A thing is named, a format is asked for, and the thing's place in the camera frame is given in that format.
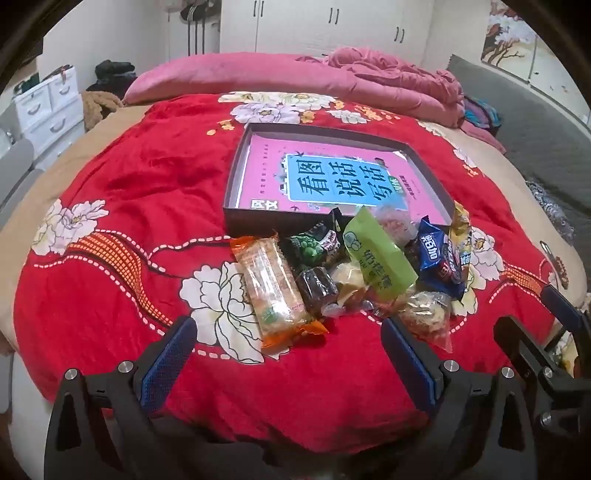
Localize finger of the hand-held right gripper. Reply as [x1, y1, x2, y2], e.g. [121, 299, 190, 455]
[493, 315, 591, 435]
[541, 282, 591, 352]

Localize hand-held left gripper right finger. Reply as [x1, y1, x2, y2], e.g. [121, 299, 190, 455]
[379, 316, 550, 480]

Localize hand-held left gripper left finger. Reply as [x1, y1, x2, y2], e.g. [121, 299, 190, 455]
[44, 316, 199, 480]

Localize clear large pastry packet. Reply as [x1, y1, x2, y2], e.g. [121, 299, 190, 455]
[397, 288, 455, 354]

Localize small square pastry packet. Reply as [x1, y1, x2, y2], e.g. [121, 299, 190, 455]
[323, 261, 375, 319]

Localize blue cookie packet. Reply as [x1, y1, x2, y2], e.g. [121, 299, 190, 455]
[412, 218, 467, 301]

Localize light green snack packet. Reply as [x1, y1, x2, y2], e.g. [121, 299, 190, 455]
[342, 206, 419, 303]

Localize orange wafer packet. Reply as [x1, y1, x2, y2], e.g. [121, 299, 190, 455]
[230, 233, 329, 354]

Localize yellow cake packet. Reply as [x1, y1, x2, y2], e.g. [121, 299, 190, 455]
[450, 200, 474, 296]

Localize brown candy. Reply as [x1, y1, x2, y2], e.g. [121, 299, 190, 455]
[295, 265, 340, 317]

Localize clear nut candy packet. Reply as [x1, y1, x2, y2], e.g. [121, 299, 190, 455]
[372, 203, 423, 250]

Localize black green pea snack packet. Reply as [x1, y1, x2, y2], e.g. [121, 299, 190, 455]
[283, 222, 345, 278]

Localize dark shallow cardboard box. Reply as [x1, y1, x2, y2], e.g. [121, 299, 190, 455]
[223, 122, 455, 236]

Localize grey patterned cloth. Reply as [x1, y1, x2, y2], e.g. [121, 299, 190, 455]
[526, 180, 578, 245]

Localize red floral blanket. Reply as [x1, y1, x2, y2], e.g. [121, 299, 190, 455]
[14, 90, 578, 455]

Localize pink cloth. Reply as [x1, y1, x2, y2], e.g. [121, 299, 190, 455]
[462, 120, 506, 153]

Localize grey padded headboard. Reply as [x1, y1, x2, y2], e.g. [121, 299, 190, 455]
[445, 54, 591, 195]

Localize colourful striped cloth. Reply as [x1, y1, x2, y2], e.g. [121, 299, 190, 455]
[464, 95, 502, 137]

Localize pink book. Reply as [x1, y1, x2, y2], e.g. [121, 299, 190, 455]
[235, 134, 451, 227]

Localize beige bed sheet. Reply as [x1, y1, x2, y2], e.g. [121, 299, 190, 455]
[0, 104, 591, 416]

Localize brown plush blanket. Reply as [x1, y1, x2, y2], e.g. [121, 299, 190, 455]
[82, 91, 125, 134]

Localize pink crumpled quilt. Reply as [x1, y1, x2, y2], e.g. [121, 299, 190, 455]
[323, 46, 467, 127]

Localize white drawer cabinet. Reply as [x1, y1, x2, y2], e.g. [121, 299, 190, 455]
[13, 67, 86, 171]

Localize black clothes pile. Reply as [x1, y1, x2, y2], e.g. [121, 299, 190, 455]
[85, 60, 137, 95]

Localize hanging bags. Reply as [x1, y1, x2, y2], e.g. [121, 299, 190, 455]
[178, 0, 220, 56]

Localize white wardrobe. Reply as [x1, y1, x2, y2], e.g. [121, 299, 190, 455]
[219, 0, 437, 70]

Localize floral wall picture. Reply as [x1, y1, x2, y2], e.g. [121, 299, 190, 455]
[480, 0, 541, 84]

